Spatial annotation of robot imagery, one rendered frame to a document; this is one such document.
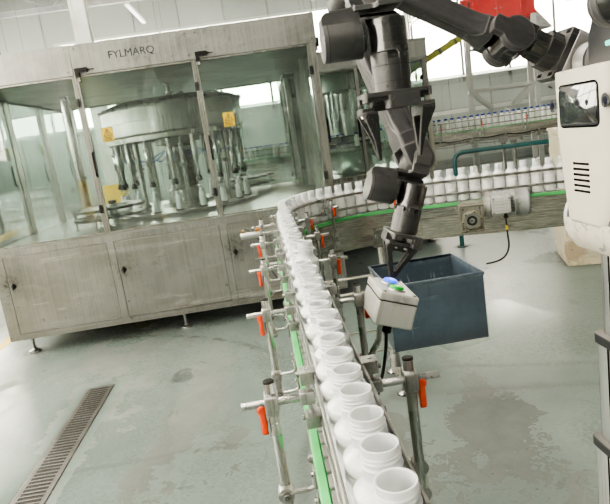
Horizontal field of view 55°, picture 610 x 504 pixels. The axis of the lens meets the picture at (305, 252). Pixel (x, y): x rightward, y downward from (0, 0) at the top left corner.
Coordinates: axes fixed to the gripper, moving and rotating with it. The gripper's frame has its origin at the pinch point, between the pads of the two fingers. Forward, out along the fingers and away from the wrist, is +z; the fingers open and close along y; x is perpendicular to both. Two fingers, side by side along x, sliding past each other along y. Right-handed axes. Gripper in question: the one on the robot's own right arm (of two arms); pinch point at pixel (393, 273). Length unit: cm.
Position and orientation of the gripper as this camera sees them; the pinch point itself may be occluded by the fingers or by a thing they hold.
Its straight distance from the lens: 127.4
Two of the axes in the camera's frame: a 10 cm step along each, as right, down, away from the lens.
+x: 9.8, 1.8, 1.2
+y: 0.9, 1.8, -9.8
